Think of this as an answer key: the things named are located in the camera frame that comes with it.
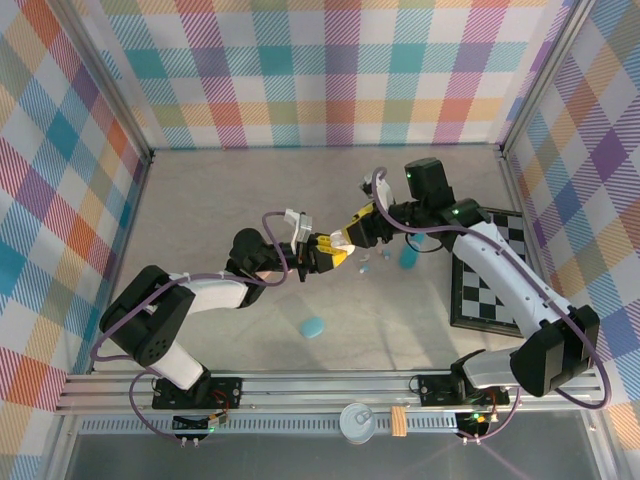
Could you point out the closed-type blue earbud case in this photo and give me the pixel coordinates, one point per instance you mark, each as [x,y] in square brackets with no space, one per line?
[312,328]

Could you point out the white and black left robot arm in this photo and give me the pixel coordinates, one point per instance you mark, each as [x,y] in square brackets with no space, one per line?
[220,292]

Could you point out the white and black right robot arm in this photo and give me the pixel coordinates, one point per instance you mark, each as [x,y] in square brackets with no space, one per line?
[500,270]

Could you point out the long blue earbud case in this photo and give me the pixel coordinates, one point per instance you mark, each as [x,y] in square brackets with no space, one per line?
[407,259]

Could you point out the black framed chessboard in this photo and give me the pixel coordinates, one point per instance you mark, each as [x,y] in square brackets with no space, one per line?
[475,295]

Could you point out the silver tin can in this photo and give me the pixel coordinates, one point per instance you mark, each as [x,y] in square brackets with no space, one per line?
[357,422]

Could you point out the slotted grey metal strip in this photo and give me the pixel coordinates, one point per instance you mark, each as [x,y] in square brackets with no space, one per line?
[280,426]

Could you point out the small cork block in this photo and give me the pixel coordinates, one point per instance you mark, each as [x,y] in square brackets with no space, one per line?
[398,421]

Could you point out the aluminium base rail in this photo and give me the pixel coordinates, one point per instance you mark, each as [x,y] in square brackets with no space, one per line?
[310,387]

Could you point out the aluminium side rail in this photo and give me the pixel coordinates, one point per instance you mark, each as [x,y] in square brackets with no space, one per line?
[120,270]

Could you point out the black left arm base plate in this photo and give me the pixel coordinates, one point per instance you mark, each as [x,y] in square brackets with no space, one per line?
[227,392]

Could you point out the aluminium frame post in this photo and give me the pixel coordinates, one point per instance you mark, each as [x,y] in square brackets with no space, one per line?
[107,82]
[547,75]

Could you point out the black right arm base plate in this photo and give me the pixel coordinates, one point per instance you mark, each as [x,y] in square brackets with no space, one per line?
[435,390]

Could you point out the black electronics bracket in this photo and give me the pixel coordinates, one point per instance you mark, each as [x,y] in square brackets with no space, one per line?
[190,424]
[472,425]

